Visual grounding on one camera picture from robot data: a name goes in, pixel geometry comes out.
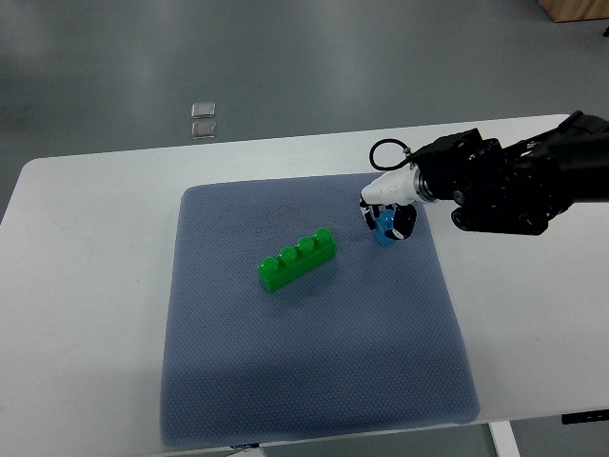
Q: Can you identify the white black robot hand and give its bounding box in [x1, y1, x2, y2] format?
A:
[360, 169, 420, 242]

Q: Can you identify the black table control panel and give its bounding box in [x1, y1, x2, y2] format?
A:
[561, 409, 609, 425]

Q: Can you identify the white table leg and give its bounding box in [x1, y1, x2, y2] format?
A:
[488, 421, 521, 457]

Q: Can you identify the wooden box corner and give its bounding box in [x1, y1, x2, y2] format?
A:
[538, 0, 608, 23]

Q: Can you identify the blue grey mesh mat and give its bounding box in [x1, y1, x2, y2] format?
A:
[161, 174, 480, 447]

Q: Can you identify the long green toy block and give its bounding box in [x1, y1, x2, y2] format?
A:
[258, 227, 337, 293]

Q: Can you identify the small blue toy block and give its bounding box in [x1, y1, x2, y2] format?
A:
[373, 209, 395, 247]

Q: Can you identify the upper metal floor plate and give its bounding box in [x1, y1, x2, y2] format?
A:
[190, 102, 216, 119]

